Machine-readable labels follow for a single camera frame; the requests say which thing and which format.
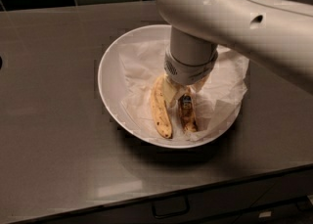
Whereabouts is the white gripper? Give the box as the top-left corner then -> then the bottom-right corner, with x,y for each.
162,48 -> 218,108

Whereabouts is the brown banana with sticker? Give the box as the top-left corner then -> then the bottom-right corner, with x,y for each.
178,88 -> 198,132

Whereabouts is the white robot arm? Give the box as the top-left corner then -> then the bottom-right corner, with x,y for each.
156,0 -> 313,93

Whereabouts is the yellow spotted banana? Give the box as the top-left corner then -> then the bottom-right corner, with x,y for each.
150,75 -> 173,139

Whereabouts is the white bowl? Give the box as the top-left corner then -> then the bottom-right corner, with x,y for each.
98,24 -> 241,149

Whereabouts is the white paper napkin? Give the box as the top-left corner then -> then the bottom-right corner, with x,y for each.
117,40 -> 248,142

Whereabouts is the black drawer handle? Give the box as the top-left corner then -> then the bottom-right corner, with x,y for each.
152,197 -> 190,219
295,196 -> 313,212

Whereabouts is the black right drawer handle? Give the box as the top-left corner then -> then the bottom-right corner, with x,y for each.
295,196 -> 313,212

